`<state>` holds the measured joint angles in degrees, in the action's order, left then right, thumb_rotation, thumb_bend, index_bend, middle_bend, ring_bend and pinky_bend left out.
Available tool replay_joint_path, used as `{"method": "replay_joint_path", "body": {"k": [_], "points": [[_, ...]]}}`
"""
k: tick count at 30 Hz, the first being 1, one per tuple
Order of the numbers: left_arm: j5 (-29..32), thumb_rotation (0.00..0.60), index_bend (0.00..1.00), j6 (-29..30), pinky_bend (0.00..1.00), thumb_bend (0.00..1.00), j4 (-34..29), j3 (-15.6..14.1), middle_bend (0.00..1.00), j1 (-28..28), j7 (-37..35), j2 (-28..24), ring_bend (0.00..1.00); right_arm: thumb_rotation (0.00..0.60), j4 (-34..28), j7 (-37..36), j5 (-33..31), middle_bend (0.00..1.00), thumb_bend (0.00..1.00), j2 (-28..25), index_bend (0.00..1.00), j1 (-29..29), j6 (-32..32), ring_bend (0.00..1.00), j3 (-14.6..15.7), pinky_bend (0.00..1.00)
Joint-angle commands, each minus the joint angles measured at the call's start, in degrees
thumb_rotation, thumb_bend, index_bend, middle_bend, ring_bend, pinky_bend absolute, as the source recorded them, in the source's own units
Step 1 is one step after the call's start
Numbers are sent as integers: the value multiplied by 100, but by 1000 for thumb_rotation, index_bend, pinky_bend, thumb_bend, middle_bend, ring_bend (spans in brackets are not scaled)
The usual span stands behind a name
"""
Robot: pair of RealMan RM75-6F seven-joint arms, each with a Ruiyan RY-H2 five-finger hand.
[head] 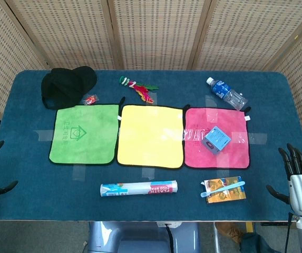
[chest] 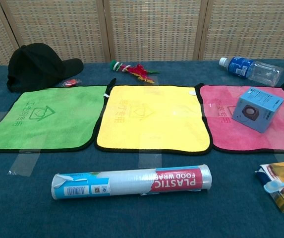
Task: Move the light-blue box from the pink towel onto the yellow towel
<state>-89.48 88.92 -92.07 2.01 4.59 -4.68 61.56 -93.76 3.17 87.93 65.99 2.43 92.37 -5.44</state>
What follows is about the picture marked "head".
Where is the small blue box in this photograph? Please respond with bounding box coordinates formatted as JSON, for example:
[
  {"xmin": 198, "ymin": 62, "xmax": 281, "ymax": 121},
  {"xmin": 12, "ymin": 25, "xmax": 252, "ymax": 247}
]
[{"xmin": 201, "ymin": 125, "xmax": 232, "ymax": 155}]

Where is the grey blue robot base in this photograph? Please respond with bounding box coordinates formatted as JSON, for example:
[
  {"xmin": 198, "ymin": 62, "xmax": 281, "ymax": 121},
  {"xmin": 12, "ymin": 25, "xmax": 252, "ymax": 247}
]
[{"xmin": 86, "ymin": 221, "xmax": 201, "ymax": 253}]

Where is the pink cloth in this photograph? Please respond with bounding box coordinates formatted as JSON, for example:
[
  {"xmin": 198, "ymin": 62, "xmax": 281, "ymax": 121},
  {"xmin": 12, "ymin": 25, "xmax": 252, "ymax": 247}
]
[{"xmin": 182, "ymin": 104, "xmax": 252, "ymax": 170}]

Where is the green cloth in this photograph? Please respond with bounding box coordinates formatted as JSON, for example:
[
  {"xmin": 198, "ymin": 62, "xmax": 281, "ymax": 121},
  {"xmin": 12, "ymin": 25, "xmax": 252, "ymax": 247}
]
[{"xmin": 48, "ymin": 96, "xmax": 126, "ymax": 166}]

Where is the yellow cloth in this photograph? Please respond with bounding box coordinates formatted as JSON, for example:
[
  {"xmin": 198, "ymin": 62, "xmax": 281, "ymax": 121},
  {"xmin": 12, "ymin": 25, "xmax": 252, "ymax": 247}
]
[{"xmin": 116, "ymin": 104, "xmax": 184, "ymax": 168}]

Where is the brown shoe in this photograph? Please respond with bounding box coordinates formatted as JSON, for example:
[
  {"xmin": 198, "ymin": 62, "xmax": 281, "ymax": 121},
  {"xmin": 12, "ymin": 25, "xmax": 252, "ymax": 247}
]
[{"xmin": 215, "ymin": 222, "xmax": 245, "ymax": 245}]

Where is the black hat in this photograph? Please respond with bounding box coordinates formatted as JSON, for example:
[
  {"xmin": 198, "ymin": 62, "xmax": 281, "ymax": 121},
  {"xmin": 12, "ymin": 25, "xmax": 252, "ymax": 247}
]
[{"xmin": 41, "ymin": 66, "xmax": 98, "ymax": 110}]

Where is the small red candy wrapper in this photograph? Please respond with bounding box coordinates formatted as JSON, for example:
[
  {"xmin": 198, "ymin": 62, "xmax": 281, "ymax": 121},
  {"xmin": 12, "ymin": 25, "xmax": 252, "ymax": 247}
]
[{"xmin": 83, "ymin": 94, "xmax": 99, "ymax": 105}]

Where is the plastic water bottle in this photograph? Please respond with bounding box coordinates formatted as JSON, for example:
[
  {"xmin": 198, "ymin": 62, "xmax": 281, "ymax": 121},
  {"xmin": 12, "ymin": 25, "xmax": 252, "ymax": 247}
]
[{"xmin": 206, "ymin": 76, "xmax": 249, "ymax": 111}]

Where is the plastic food wrap roll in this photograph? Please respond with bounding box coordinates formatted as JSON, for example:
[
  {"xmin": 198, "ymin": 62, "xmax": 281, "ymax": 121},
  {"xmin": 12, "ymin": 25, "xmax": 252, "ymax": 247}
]
[{"xmin": 100, "ymin": 180, "xmax": 179, "ymax": 198}]

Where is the blue table mat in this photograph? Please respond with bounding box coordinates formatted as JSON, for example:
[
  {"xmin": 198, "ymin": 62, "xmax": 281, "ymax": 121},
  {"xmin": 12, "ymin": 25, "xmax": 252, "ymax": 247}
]
[{"xmin": 0, "ymin": 69, "xmax": 302, "ymax": 222}]

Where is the colourful feather toy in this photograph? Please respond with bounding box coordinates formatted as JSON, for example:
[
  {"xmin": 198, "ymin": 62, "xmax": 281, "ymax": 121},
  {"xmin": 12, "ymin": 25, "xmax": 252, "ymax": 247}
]
[{"xmin": 119, "ymin": 75, "xmax": 160, "ymax": 104}]

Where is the woven bamboo folding screen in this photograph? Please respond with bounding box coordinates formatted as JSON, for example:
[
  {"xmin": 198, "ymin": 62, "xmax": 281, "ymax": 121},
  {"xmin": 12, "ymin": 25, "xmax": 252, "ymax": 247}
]
[{"xmin": 0, "ymin": 0, "xmax": 302, "ymax": 169}]

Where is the black cable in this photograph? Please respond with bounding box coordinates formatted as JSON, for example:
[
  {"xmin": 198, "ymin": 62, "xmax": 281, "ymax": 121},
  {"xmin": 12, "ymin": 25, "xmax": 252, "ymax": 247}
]
[{"xmin": 164, "ymin": 223, "xmax": 177, "ymax": 253}]

